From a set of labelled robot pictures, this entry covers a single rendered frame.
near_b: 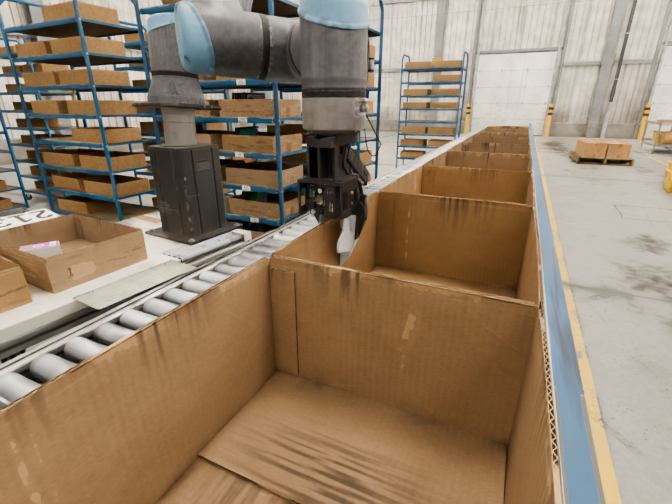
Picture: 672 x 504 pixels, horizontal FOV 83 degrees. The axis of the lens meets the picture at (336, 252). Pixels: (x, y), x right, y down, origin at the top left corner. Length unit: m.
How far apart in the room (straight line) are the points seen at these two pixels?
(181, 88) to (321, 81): 0.96
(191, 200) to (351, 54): 1.02
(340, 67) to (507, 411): 0.44
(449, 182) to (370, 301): 0.78
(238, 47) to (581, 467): 0.63
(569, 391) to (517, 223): 0.33
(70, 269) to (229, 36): 0.83
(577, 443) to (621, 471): 1.39
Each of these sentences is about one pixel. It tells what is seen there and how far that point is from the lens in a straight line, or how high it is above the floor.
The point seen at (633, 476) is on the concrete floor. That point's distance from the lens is 1.86.
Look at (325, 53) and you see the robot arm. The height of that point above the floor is 1.27.
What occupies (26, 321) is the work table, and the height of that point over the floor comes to 0.75.
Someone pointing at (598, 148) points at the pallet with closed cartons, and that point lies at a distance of 10.02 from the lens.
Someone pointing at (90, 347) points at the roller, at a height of 0.75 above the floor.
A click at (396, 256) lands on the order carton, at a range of 0.82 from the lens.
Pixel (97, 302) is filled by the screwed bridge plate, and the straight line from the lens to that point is 1.13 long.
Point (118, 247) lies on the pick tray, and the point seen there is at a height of 0.82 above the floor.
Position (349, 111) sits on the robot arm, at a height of 1.21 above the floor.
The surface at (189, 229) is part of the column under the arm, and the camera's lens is 1.48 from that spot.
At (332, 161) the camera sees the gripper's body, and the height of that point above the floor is 1.14.
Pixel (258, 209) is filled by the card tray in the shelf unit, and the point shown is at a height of 0.59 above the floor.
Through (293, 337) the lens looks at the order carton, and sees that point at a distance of 0.48.
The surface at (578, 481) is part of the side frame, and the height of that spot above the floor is 0.91.
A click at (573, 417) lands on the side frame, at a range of 0.50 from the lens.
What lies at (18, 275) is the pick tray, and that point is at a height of 0.83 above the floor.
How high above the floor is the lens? 1.22
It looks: 21 degrees down
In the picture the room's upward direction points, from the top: straight up
